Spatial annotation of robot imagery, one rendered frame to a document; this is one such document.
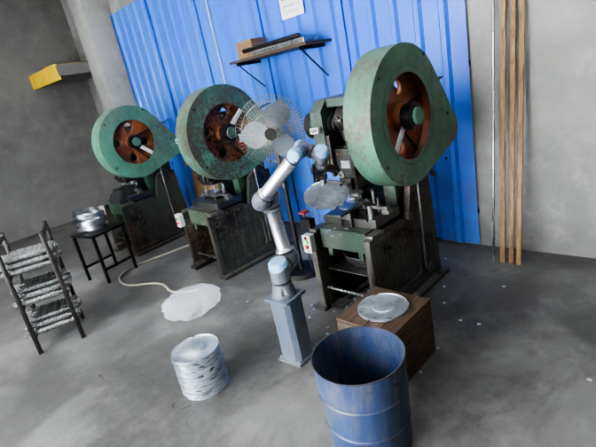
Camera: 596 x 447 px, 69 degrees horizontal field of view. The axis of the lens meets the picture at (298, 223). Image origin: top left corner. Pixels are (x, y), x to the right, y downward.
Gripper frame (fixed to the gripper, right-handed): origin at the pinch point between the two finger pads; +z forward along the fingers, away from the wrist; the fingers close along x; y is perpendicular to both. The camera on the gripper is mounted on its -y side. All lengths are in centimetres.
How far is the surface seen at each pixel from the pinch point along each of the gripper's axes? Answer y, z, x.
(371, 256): -21, 31, 42
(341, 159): -19.9, 15.3, -24.3
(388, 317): -13, 10, 86
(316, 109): -10, -3, -54
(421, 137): -71, 1, -18
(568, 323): -122, 37, 110
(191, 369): 101, 34, 82
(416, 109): -58, -32, -15
